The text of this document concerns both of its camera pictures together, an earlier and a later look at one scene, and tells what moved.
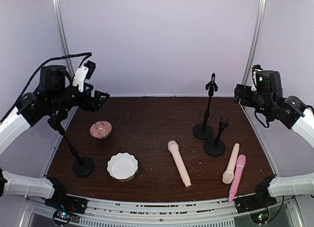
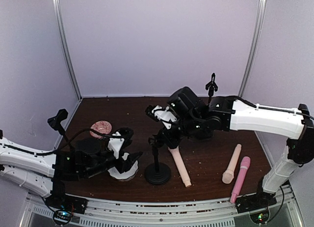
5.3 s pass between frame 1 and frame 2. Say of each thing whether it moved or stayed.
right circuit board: stayed
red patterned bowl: stayed
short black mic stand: moved
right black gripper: moved
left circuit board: stayed
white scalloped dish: stayed
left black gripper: moved
